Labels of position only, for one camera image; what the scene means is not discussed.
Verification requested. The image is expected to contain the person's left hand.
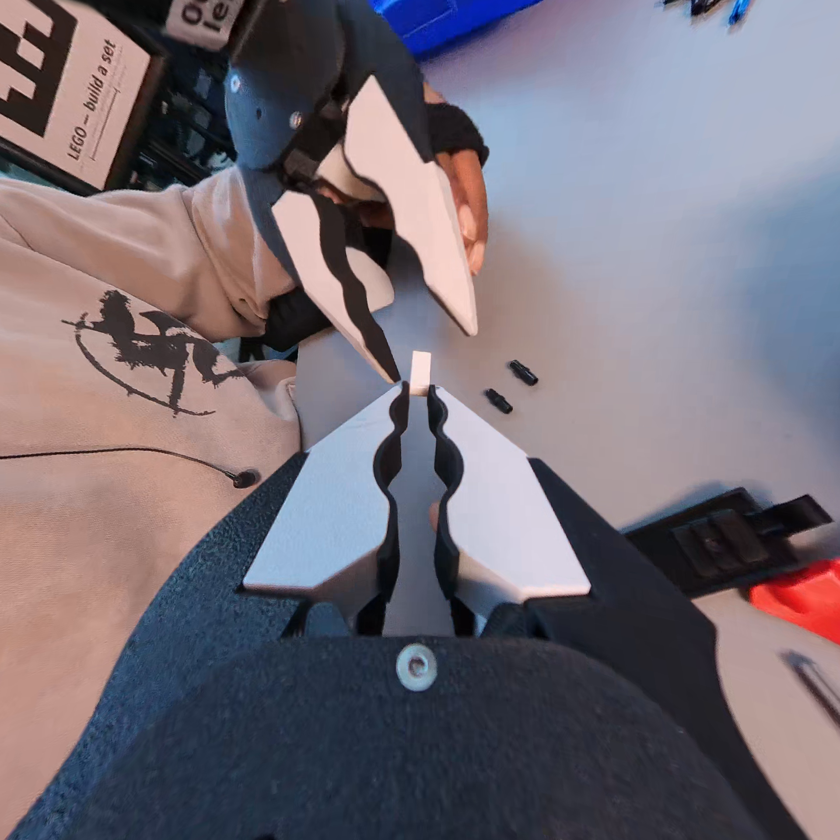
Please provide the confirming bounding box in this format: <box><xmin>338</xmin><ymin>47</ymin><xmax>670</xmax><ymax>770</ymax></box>
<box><xmin>449</xmin><ymin>154</ymin><xmax>491</xmax><ymax>278</ymax></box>

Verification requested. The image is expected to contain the black chair armrest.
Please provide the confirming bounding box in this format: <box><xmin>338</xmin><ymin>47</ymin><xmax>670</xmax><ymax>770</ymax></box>
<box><xmin>239</xmin><ymin>289</ymin><xmax>337</xmax><ymax>363</ymax></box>

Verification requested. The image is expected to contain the person's left forearm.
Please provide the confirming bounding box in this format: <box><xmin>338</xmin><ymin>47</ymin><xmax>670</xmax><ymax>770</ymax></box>
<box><xmin>0</xmin><ymin>167</ymin><xmax>296</xmax><ymax>343</ymax></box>

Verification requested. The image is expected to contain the grey lego axle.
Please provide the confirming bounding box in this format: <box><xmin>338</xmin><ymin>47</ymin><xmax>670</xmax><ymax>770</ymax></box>
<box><xmin>781</xmin><ymin>650</ymin><xmax>840</xmax><ymax>711</ymax></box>

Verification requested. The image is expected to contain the framed marker sign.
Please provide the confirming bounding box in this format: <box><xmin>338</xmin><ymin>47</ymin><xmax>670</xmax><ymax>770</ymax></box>
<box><xmin>0</xmin><ymin>0</ymin><xmax>169</xmax><ymax>196</ymax></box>

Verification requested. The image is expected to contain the blue storage bin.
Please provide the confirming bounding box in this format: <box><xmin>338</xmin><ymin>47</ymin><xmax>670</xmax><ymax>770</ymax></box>
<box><xmin>367</xmin><ymin>0</ymin><xmax>546</xmax><ymax>60</ymax></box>

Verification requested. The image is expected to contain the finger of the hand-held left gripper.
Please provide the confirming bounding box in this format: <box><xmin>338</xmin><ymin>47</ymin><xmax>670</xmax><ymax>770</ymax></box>
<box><xmin>342</xmin><ymin>73</ymin><xmax>480</xmax><ymax>338</ymax></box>
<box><xmin>271</xmin><ymin>189</ymin><xmax>403</xmax><ymax>385</ymax></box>

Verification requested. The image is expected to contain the red lego piece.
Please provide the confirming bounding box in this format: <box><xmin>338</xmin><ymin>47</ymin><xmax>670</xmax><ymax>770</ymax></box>
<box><xmin>748</xmin><ymin>558</ymin><xmax>840</xmax><ymax>645</ymax></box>

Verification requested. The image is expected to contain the black microphone cable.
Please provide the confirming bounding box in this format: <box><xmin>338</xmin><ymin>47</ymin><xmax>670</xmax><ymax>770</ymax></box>
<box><xmin>0</xmin><ymin>446</ymin><xmax>261</xmax><ymax>490</ymax></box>

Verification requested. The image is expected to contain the cluster of blue black pins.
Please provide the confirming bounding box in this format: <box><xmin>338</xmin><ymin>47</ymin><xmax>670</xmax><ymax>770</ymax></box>
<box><xmin>659</xmin><ymin>0</ymin><xmax>756</xmax><ymax>28</ymax></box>

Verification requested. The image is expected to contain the black lego panel assembly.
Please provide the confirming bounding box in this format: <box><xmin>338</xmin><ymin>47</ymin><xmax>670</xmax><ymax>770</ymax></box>
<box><xmin>626</xmin><ymin>489</ymin><xmax>834</xmax><ymax>598</ymax></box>

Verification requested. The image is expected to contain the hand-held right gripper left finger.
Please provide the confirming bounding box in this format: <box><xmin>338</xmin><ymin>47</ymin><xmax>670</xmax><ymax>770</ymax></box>
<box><xmin>241</xmin><ymin>381</ymin><xmax>411</xmax><ymax>622</ymax></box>

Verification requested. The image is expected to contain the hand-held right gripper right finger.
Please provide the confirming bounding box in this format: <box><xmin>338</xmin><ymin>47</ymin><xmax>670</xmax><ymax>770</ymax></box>
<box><xmin>427</xmin><ymin>383</ymin><xmax>593</xmax><ymax>622</ymax></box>

